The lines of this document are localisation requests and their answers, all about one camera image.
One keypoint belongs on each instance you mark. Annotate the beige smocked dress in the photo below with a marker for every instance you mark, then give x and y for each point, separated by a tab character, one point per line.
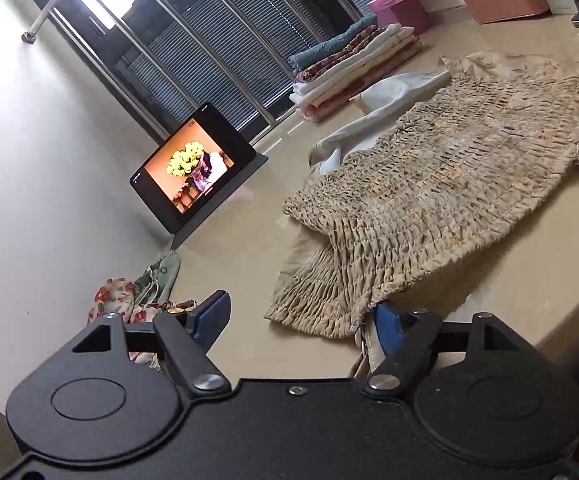
444	185

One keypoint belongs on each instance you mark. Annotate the black tablet with folio case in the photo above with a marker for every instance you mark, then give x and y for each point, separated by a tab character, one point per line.
189	170

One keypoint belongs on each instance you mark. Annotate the teal folded knit garment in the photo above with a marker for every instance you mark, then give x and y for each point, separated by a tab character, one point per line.
319	50

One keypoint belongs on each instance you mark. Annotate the magenta square box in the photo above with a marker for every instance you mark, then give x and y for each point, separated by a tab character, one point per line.
407	12

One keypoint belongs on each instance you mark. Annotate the stainless steel window railing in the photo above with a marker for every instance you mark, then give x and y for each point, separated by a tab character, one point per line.
51	2

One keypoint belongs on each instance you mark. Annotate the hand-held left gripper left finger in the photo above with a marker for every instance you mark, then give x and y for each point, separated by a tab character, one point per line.
213	317

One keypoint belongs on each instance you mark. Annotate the red floral garment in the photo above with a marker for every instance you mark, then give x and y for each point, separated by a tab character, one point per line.
114	295

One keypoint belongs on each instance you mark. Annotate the dark framed window with blinds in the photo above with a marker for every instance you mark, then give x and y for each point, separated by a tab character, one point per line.
209	60

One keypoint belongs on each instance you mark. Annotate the dark red patterned folded garment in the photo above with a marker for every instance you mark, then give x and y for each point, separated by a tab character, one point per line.
342	54

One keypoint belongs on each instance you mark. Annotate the cream folded garment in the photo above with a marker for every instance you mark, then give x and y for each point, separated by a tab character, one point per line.
369	80

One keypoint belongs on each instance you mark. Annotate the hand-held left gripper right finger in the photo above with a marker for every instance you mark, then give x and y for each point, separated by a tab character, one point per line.
388	327

